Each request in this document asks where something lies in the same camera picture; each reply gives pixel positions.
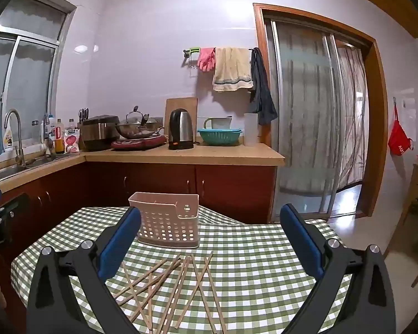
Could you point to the red induction cooker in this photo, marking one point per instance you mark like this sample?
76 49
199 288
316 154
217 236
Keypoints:
139 143

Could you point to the beige kitchen counter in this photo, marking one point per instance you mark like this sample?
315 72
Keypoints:
195 153

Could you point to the wooden door frame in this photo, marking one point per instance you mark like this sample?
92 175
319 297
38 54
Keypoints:
260 59

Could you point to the beige striped towel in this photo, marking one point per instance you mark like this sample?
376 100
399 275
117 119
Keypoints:
232 71

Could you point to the pink and white pouch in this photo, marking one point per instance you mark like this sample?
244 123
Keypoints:
72 141

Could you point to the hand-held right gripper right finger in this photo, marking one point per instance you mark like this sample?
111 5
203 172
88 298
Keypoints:
301 240

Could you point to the red-brown kitchen cabinets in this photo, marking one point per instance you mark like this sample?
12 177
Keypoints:
160 184

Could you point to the dark rice cooker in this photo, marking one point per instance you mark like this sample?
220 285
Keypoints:
99 134

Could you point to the pink rubber gloves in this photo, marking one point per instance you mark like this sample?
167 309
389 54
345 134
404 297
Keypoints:
206 61

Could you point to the white plastic container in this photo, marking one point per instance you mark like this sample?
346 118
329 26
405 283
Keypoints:
251 128

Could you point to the chrome kitchen faucet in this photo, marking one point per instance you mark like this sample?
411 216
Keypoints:
19 135

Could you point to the aluminium frame window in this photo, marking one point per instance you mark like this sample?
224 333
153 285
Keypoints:
28 76

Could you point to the dark grey cloth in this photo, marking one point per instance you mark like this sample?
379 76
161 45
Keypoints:
263 97

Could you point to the light wooden furniture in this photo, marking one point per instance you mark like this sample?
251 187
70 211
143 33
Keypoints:
416 188

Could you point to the patterned curtain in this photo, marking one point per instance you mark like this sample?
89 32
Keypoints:
350 118

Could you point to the knife block with scissors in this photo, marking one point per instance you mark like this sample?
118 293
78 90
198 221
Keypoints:
83 116

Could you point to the clear glass jar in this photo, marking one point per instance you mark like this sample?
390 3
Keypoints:
37 132

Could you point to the clear bottle with dark cap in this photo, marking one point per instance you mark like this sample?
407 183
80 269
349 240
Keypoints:
71 124

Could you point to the orange oil bottle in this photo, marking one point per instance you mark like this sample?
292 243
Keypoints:
59 139

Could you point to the sliding glass door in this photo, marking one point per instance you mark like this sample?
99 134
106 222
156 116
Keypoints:
306 118

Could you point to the teal plastic colander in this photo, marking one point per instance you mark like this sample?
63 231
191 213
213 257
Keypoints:
219 138

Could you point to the bunch of wooden chopsticks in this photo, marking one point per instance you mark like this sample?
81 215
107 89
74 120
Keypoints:
178 278

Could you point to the metal towel rail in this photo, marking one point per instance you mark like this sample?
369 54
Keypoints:
186 53

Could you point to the green checkered tablecloth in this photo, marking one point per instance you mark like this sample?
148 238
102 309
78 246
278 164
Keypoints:
247 268

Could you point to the pink perforated utensil holder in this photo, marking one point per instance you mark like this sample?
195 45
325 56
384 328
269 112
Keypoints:
167 226

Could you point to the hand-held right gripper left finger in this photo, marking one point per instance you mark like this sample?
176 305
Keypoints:
122 240

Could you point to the white bottle with blue cap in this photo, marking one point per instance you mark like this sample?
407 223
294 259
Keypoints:
51 128

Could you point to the steel electric kettle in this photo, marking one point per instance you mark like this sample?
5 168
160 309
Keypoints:
181 128

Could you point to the steel wok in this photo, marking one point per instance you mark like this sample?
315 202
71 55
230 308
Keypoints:
139 131

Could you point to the red bag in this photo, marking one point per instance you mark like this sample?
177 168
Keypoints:
399 139

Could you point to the stainless steel sink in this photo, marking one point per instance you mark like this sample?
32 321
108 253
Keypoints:
7 172

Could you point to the glass wok lid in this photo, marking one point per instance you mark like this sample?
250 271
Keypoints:
137 117

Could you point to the white spray bottle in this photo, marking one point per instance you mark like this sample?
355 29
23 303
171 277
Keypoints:
8 139

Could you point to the wooden cutting board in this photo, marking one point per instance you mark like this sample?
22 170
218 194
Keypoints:
181 103

